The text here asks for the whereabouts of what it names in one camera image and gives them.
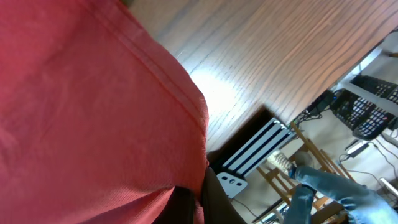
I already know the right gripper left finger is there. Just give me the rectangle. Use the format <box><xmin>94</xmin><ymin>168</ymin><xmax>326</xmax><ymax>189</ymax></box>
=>
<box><xmin>153</xmin><ymin>187</ymin><xmax>196</xmax><ymax>224</ymax></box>

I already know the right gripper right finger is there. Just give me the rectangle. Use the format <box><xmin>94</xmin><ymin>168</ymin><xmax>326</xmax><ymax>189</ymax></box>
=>
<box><xmin>201</xmin><ymin>167</ymin><xmax>246</xmax><ymax>224</ymax></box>

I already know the red printed t-shirt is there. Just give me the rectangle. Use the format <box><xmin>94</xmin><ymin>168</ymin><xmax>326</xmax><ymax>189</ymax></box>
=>
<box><xmin>1</xmin><ymin>1</ymin><xmax>208</xmax><ymax>223</ymax></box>

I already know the wooden chair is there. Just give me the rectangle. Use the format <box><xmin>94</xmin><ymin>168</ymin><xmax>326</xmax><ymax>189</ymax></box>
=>
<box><xmin>256</xmin><ymin>121</ymin><xmax>355</xmax><ymax>224</ymax></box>

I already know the person in blue jeans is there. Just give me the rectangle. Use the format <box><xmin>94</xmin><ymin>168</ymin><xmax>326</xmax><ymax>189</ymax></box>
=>
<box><xmin>267</xmin><ymin>151</ymin><xmax>397</xmax><ymax>224</ymax></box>

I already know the black mesh basket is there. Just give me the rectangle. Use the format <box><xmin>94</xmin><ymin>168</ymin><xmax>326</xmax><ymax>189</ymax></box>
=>
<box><xmin>330</xmin><ymin>75</ymin><xmax>397</xmax><ymax>141</ymax></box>

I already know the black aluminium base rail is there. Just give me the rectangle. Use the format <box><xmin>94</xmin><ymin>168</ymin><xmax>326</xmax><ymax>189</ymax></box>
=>
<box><xmin>209</xmin><ymin>106</ymin><xmax>294</xmax><ymax>198</ymax></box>

